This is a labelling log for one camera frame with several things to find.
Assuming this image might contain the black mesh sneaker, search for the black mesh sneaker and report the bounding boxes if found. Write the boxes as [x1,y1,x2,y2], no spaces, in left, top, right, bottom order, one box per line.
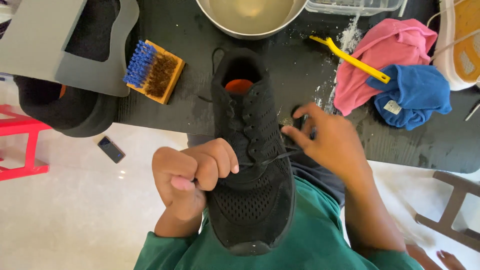
[13,75,119,138]
[205,47,297,257]

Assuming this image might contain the person's right hand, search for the person's right hand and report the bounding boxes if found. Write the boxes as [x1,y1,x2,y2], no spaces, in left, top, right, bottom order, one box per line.
[281,102,372,181]

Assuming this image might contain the black phone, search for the black phone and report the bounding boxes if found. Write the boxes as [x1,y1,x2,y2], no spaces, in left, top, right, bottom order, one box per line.
[97,136,126,164]

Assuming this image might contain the person's left hand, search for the person's left hand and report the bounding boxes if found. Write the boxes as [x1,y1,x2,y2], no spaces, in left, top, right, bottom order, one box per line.
[152,138,240,222]

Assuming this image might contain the orange shoe insole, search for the orange shoe insole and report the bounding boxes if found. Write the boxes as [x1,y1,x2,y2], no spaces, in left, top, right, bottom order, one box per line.
[224,79,254,95]

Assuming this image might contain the brown plastic stool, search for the brown plastic stool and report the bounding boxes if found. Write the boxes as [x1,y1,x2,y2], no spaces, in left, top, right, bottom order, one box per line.
[414,170,480,253]

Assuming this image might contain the pink cloth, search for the pink cloth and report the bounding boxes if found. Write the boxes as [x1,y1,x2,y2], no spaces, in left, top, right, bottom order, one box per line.
[333,18,439,117]

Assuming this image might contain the person's bare foot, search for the person's bare foot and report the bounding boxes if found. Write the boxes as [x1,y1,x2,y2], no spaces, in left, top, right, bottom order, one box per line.
[405,244,468,270]

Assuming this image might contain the black shoelace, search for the black shoelace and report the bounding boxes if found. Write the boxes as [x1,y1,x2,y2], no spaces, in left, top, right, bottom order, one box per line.
[197,48,304,167]

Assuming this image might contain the silver metal tool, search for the silver metal tool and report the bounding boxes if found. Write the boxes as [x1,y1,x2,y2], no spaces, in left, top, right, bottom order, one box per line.
[464,100,480,122]

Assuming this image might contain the clear plastic container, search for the clear plastic container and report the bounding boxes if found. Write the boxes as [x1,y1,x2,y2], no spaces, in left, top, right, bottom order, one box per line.
[304,0,404,17]

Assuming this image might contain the metal bowl of water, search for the metal bowl of water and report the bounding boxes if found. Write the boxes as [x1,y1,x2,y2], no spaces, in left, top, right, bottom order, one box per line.
[195,0,309,41]

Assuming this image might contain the red plastic stool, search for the red plastic stool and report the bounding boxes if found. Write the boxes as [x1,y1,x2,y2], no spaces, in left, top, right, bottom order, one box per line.
[0,104,53,182]

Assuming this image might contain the blue cloth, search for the blue cloth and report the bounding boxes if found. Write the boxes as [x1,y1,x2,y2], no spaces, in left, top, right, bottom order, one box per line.
[365,64,453,131]

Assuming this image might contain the green shirt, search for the green shirt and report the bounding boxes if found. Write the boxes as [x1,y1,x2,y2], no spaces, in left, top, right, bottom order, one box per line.
[133,175,425,270]

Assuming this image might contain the wooden brush blue brass bristles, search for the wooden brush blue brass bristles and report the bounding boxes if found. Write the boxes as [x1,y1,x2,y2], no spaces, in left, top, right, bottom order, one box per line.
[122,39,186,105]

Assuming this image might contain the yellow plastic brush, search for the yellow plastic brush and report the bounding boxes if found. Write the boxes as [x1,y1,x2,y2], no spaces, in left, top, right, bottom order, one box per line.
[309,35,391,84]

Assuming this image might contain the white and yellow sneaker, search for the white and yellow sneaker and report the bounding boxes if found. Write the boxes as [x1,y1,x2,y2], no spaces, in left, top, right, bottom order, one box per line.
[427,0,480,92]

